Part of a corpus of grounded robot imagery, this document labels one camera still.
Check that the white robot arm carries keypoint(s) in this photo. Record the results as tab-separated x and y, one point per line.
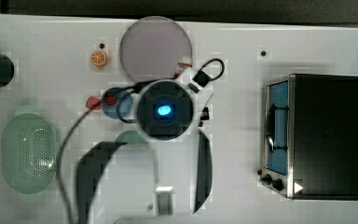
162	167

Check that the green oval strainer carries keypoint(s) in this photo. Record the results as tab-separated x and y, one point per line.
28	152

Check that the green mug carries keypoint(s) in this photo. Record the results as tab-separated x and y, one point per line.
131	137

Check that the blue cup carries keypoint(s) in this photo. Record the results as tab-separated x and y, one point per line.
116	103

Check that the grey round plate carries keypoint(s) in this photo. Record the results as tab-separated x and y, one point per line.
154	48

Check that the red strawberry inside cup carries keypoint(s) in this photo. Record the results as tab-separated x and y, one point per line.
110	100

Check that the red toy strawberry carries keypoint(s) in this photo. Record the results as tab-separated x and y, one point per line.
93	103

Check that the orange slice toy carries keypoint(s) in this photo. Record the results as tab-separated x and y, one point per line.
99	58

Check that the black toaster oven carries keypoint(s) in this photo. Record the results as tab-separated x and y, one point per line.
310	137

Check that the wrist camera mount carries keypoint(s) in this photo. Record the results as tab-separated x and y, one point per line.
202	77

